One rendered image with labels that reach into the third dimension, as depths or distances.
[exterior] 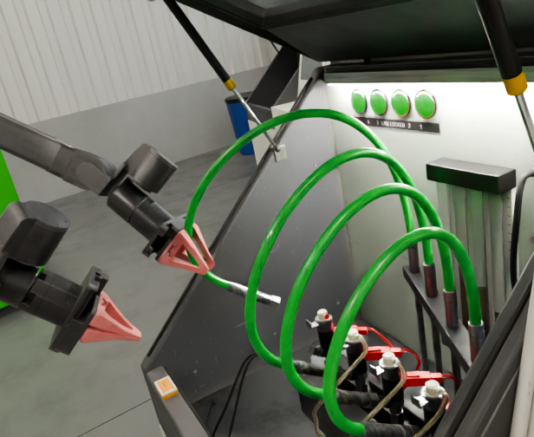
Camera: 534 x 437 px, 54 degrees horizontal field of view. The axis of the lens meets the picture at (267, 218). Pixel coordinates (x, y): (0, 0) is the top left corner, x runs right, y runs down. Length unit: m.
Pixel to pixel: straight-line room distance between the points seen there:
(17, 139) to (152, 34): 6.69
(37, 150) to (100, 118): 6.38
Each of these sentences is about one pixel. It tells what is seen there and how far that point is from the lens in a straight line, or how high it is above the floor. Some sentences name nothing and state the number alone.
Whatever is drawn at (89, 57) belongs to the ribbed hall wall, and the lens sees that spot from 7.32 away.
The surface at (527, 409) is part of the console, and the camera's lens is 0.61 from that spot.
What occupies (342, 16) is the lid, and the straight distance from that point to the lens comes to 0.87.
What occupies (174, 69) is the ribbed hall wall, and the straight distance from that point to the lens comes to 7.65.
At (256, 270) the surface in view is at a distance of 0.67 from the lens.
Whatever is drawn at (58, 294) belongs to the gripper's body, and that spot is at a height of 1.30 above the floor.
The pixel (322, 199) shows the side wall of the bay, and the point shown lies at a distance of 1.19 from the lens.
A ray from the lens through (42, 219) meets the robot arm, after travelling 0.66.
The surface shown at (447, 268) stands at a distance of 0.77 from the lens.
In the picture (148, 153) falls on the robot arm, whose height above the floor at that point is 1.39.
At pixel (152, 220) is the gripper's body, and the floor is 1.29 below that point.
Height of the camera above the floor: 1.55
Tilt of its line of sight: 20 degrees down
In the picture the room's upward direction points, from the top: 12 degrees counter-clockwise
